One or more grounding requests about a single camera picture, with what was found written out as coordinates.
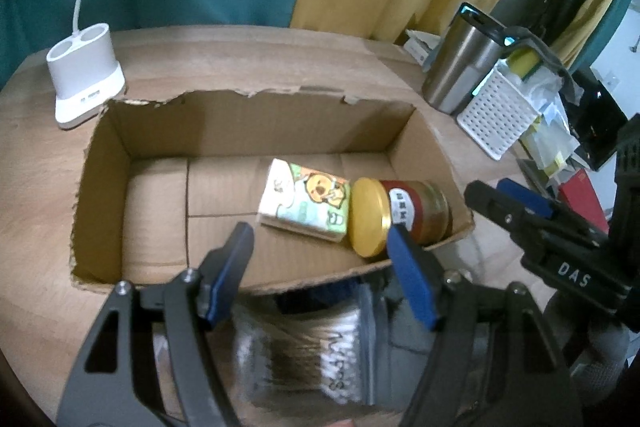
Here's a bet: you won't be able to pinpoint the steel tumbler with black lid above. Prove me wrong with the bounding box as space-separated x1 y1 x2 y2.
421 2 516 115

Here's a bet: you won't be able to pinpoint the clear plastic wrappers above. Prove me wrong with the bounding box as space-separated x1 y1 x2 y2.
520 67 577 178

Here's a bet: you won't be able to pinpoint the yellow sponge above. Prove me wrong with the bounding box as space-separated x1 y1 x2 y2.
507 48 543 82

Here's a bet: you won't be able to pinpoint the white desk lamp base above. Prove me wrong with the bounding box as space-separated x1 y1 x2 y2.
47 0 126 130

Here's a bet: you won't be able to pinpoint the small white carton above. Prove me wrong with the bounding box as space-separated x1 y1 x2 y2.
402 29 443 70

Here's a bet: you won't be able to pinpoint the cartoon printed tissue pack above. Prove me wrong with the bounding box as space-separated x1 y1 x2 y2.
256 158 352 245

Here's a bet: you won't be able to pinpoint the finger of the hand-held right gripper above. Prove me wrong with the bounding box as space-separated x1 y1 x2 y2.
497 178 608 238
464 180 553 258

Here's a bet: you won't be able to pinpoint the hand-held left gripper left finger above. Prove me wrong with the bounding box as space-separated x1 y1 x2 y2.
56 222 256 427

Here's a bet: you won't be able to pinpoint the black curved strap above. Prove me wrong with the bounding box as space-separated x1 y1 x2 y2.
504 26 577 80

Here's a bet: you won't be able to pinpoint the black electronic device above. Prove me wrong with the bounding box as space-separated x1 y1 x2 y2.
570 69 628 171

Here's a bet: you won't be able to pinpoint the torn cardboard box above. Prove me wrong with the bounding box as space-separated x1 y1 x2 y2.
67 89 475 298

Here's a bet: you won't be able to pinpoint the glass jar with yellow lid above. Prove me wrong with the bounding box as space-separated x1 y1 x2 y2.
348 177 453 258

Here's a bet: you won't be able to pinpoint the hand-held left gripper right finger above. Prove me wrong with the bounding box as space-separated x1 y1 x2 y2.
386 224 586 427

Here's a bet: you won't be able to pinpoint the clear zip bag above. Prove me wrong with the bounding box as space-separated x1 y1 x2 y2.
230 282 386 408

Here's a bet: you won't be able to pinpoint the white perforated plastic basket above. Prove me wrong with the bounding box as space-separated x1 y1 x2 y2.
456 68 546 160

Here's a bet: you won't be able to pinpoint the red box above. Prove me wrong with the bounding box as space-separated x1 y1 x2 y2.
557 169 611 233

